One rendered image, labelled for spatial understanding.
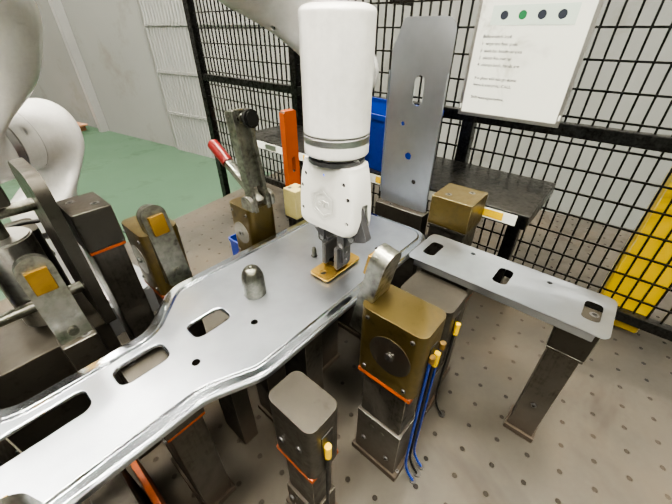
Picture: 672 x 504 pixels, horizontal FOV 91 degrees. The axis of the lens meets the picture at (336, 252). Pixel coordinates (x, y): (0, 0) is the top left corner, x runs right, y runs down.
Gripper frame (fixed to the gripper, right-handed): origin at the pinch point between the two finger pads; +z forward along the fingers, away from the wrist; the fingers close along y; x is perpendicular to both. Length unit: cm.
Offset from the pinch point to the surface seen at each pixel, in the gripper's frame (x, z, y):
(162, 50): 164, -9, -395
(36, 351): -37.0, 6.6, -20.9
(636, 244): 58, 10, 39
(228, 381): -23.7, 3.4, 4.6
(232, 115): -1.8, -17.9, -20.2
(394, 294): -4.1, -1.5, 13.3
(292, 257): -2.8, 3.0, -7.4
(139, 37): 162, -20, -440
